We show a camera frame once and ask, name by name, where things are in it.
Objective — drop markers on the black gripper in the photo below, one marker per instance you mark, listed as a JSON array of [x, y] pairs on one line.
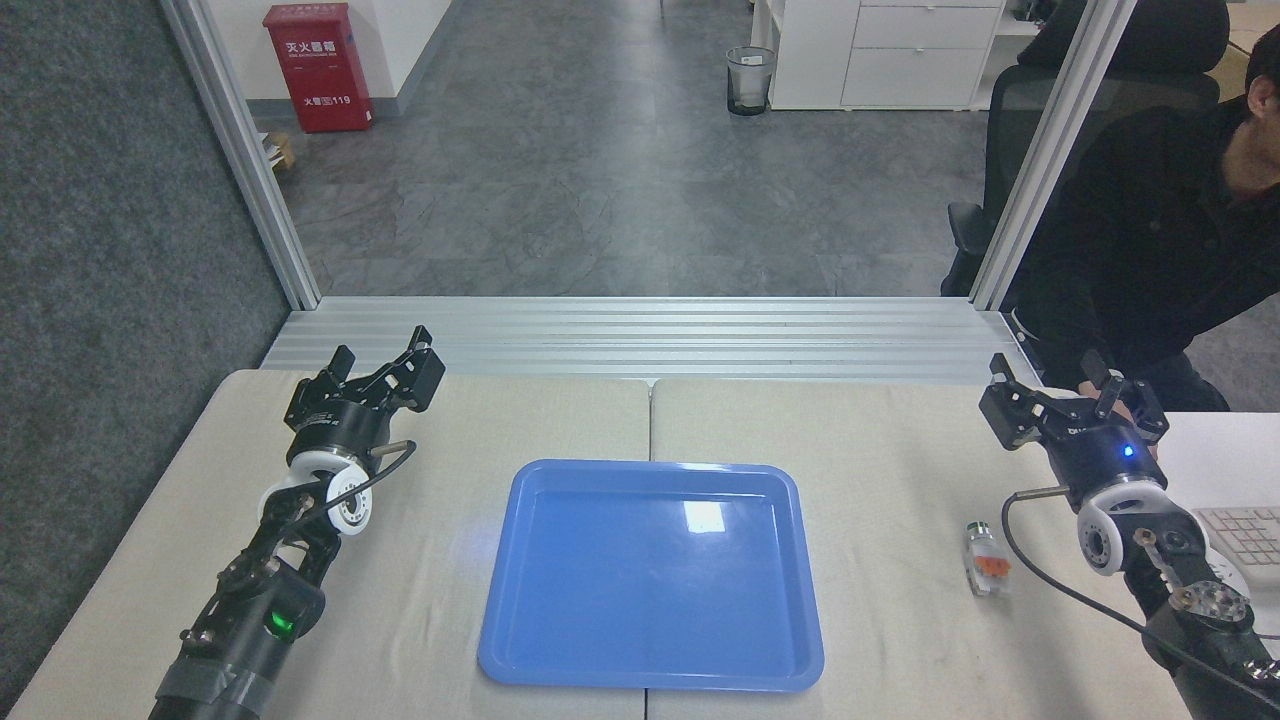
[[1105, 455], [345, 428]]

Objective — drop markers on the blue plastic tray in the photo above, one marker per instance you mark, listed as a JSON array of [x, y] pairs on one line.
[[650, 590]]

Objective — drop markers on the person's hand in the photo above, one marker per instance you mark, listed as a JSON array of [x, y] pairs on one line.
[[1124, 411]]

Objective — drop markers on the person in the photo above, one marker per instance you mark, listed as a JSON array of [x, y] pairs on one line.
[[1150, 230]]

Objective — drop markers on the white computer keyboard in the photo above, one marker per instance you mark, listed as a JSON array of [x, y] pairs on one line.
[[1245, 540]]

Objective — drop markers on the white power strip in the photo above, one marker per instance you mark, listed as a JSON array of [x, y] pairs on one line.
[[1228, 580]]

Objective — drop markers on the black office chair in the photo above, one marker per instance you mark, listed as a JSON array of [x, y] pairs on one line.
[[1010, 130]]

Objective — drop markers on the grey felt partition panel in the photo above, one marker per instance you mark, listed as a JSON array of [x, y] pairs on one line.
[[110, 250]]

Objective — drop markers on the red fire extinguisher box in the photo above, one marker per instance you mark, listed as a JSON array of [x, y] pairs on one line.
[[318, 70]]

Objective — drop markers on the white drawer cabinet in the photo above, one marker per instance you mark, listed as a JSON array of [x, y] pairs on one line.
[[900, 55]]

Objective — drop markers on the dark mesh waste bin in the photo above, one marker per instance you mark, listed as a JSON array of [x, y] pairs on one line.
[[750, 82]]

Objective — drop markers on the silver aluminium post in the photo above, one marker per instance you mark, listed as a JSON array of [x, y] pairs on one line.
[[1050, 150], [245, 150]]

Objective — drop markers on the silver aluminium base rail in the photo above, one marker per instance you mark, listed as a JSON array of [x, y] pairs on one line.
[[650, 340]]

